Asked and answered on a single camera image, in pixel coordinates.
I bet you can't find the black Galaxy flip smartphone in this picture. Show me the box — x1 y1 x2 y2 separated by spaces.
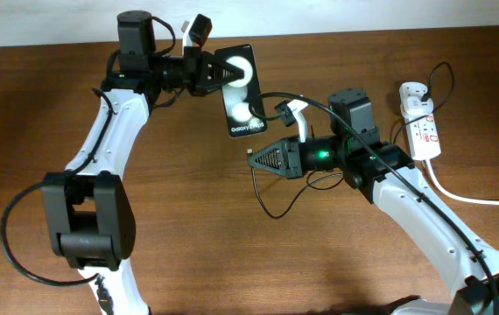
215 44 267 138

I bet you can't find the black USB charging cable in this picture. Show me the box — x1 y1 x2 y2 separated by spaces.
246 60 456 220

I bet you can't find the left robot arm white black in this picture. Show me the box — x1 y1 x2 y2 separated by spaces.
42 10 243 314

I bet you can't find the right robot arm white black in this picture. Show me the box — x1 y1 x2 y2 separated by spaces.
248 88 499 314

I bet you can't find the white USB charger plug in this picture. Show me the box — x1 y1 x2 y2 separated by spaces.
401 96 433 119

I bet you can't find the white power strip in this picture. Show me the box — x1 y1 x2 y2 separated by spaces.
399 82 441 161

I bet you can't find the white power strip cord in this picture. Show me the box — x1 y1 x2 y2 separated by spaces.
423 158 499 209

